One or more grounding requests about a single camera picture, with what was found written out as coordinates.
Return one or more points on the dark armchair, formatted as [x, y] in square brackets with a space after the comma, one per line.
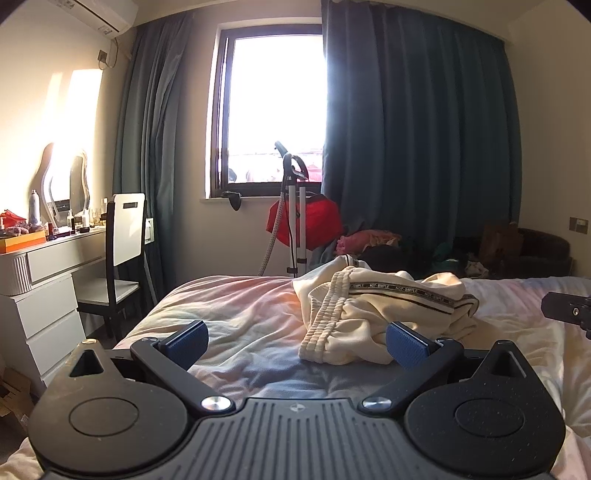
[547, 251]

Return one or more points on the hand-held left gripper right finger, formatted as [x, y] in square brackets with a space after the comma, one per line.
[406, 346]

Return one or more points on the wavy white mirror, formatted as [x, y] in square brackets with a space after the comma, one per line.
[44, 184]

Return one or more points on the garment steamer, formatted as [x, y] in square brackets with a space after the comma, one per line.
[292, 203]

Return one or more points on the white air conditioner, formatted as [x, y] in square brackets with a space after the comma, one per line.
[99, 11]

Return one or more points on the silver spray can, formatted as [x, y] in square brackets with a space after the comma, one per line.
[33, 207]

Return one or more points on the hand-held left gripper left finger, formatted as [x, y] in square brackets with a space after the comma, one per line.
[187, 344]

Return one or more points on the orange box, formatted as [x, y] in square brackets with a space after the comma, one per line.
[23, 241]

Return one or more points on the cardboard pieces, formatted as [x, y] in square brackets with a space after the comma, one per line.
[14, 397]

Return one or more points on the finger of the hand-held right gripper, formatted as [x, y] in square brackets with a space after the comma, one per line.
[565, 307]

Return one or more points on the brown cardboard box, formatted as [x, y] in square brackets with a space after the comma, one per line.
[501, 247]

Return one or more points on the black cloth pile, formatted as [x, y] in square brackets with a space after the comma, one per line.
[392, 261]

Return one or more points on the patterned white cloth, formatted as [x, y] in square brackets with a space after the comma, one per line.
[475, 268]

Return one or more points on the narrow teal curtain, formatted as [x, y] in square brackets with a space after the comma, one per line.
[147, 138]

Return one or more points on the bed with pastel duvet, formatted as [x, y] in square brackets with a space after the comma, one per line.
[240, 314]

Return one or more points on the white chair with black frame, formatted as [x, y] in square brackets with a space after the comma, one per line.
[127, 230]

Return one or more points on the pink cloth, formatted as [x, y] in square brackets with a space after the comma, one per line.
[364, 240]

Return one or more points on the wall socket with plug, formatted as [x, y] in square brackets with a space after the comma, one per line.
[103, 55]

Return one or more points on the group of cosmetic bottles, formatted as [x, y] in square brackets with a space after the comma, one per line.
[85, 219]

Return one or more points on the white dresser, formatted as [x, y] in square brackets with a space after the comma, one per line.
[41, 295]

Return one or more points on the wide teal curtain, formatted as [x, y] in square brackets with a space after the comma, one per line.
[415, 138]

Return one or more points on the green cloth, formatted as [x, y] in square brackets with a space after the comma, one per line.
[445, 256]

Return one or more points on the brass wall switch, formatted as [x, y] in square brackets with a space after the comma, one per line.
[576, 223]

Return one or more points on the dark framed window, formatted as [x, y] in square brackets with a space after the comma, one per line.
[272, 110]

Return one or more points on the black steamer head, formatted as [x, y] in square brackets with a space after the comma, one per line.
[233, 198]

